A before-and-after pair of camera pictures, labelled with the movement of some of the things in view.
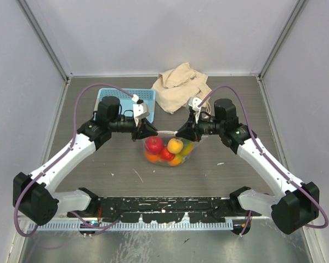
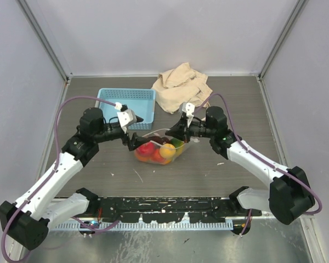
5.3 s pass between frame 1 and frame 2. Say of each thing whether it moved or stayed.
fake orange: moved
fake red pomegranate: moved
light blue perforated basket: stayed
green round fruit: moved
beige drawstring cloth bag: stayed
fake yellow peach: moved
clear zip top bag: moved
